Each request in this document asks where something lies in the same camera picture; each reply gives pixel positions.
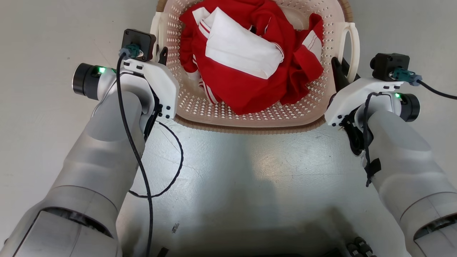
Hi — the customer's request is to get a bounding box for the beige perforated plastic laundry basket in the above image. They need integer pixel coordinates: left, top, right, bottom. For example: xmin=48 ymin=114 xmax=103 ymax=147
xmin=149 ymin=0 xmax=361 ymax=135

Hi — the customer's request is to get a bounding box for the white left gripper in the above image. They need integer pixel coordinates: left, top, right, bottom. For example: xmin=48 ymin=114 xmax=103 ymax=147
xmin=119 ymin=46 xmax=180 ymax=120

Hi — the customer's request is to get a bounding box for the black right camera cable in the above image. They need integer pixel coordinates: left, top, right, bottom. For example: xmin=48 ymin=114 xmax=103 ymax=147
xmin=392 ymin=69 xmax=457 ymax=100

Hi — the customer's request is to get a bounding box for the red and white garment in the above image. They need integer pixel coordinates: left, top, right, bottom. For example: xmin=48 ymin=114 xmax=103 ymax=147
xmin=178 ymin=0 xmax=325 ymax=116

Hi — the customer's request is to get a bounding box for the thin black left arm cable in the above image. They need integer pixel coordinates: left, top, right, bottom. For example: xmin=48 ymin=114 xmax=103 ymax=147
xmin=128 ymin=121 xmax=185 ymax=199

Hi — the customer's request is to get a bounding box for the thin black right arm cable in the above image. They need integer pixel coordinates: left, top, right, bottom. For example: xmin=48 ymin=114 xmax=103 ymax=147
xmin=362 ymin=92 xmax=383 ymax=188

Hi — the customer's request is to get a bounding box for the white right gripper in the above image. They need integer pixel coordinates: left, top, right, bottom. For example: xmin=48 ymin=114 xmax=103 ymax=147
xmin=324 ymin=56 xmax=405 ymax=127

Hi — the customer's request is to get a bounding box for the thick black left camera cable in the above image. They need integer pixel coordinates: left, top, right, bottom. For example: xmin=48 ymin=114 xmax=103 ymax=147
xmin=116 ymin=50 xmax=154 ymax=257

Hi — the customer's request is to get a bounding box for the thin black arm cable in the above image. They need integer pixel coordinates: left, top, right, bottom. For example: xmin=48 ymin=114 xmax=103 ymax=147
xmin=128 ymin=121 xmax=185 ymax=199
xmin=362 ymin=92 xmax=383 ymax=188

